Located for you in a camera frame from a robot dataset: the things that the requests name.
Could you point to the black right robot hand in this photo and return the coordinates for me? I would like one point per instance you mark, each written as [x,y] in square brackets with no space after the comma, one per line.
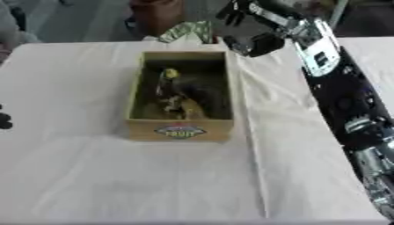
[267,44]

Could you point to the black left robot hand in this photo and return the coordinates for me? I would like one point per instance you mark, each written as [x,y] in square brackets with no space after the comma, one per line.
[4,120]

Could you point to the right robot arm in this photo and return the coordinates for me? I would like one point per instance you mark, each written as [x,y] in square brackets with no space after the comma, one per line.
[343,96]

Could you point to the tan cardboard box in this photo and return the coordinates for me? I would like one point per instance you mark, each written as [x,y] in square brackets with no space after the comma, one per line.
[179,132]

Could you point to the dark purple soft object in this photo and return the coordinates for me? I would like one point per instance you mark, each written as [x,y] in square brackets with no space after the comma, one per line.
[208,96]

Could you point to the green white patterned packet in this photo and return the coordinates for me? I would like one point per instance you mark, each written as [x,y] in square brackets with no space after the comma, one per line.
[182,32]

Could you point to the yellow headed dark toy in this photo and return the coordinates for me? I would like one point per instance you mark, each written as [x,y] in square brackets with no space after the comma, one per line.
[168,76]

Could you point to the brown rounded object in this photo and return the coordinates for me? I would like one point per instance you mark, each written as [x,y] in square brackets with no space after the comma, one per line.
[154,16]

